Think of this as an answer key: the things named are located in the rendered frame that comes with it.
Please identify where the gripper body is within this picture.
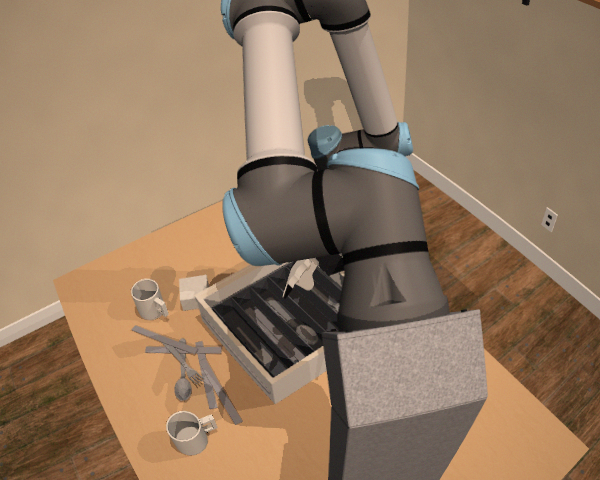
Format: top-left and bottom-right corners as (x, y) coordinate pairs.
(316, 254), (344, 276)

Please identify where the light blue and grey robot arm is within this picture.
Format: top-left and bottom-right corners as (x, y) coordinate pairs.
(221, 0), (450, 332)

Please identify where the grey mug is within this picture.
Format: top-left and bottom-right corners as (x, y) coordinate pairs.
(166, 411), (218, 455)
(131, 279), (169, 320)

